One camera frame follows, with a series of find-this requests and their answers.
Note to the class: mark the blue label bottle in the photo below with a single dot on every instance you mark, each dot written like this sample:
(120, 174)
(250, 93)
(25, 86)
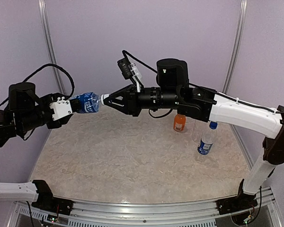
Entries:
(207, 139)
(85, 103)

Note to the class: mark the white bottle cap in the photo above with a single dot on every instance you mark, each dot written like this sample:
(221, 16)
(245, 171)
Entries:
(103, 97)

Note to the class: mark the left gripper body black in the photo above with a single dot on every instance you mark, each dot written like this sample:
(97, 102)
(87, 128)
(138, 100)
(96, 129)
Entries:
(55, 125)

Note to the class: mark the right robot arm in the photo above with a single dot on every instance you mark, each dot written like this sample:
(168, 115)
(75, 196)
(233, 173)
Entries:
(175, 92)

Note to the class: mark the blue label bottle standing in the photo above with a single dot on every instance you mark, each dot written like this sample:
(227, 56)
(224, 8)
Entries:
(207, 139)

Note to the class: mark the orange drink bottle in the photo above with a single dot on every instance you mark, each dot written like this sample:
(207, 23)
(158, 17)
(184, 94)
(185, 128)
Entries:
(179, 122)

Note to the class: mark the aluminium post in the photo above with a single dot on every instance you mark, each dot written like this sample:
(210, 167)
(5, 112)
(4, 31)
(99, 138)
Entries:
(49, 44)
(236, 45)

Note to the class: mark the left aluminium post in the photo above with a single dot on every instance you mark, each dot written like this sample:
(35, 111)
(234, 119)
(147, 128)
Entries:
(49, 44)

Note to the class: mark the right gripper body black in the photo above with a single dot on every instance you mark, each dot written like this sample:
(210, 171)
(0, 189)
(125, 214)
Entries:
(134, 108)

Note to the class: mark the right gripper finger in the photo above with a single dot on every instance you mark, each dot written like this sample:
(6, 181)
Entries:
(117, 104)
(118, 95)

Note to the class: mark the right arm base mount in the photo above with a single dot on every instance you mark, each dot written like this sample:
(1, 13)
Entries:
(236, 203)

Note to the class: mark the clear empty bottle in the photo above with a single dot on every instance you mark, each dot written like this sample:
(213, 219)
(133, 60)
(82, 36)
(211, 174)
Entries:
(197, 131)

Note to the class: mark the right aluminium post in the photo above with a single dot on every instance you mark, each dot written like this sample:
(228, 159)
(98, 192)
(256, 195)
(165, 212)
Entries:
(236, 45)

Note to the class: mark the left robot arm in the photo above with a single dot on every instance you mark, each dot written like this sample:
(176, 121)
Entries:
(25, 112)

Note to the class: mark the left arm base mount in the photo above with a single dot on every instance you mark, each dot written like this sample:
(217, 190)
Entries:
(52, 201)

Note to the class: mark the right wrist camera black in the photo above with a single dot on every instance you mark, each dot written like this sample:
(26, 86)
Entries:
(124, 66)

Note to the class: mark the aluminium front rail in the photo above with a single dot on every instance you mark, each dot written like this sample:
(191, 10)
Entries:
(102, 214)

